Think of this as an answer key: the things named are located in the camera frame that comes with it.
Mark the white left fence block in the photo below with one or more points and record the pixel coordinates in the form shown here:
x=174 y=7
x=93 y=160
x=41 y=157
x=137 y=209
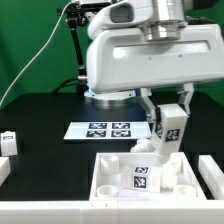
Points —
x=4 y=169

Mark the white front fence wall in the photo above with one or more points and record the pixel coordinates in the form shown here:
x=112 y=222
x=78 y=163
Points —
x=112 y=212

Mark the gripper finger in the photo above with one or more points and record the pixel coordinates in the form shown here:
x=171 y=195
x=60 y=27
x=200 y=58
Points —
x=185 y=92
x=147 y=104

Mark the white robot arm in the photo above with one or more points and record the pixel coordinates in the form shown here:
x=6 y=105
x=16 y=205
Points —
x=146 y=44

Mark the white fence block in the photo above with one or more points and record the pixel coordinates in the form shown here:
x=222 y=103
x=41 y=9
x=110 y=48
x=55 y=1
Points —
x=4 y=169
x=212 y=176

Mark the white square tabletop tray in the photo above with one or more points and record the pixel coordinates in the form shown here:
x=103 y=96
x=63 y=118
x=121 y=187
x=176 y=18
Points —
x=177 y=177

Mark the white right fence block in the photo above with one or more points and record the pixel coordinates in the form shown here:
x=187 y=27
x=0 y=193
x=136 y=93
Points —
x=212 y=176

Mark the white fiducial marker sheet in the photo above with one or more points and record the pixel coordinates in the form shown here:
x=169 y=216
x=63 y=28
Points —
x=107 y=130

